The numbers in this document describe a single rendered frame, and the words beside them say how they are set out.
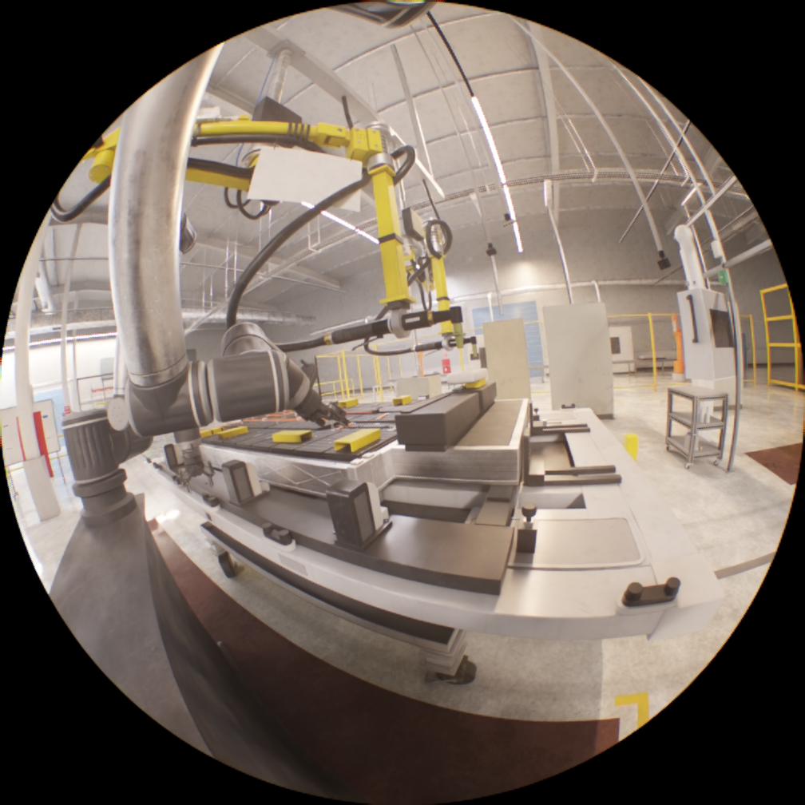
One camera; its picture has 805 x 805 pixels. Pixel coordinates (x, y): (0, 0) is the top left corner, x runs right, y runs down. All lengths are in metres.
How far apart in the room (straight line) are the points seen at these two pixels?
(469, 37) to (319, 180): 9.13
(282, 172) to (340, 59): 8.97
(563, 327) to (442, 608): 5.05
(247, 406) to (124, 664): 0.47
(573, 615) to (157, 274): 0.73
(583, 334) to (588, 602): 5.01
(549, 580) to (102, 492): 1.19
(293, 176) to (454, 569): 1.03
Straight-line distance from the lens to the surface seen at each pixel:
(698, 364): 2.99
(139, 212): 0.38
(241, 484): 0.94
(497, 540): 0.58
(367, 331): 0.83
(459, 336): 0.73
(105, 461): 1.09
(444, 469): 0.81
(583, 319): 5.36
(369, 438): 0.89
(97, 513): 1.10
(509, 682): 1.36
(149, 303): 0.39
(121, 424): 1.02
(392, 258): 0.83
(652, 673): 1.51
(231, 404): 0.45
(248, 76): 10.26
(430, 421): 0.73
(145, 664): 0.51
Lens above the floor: 1.22
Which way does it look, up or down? 7 degrees down
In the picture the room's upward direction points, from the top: 7 degrees counter-clockwise
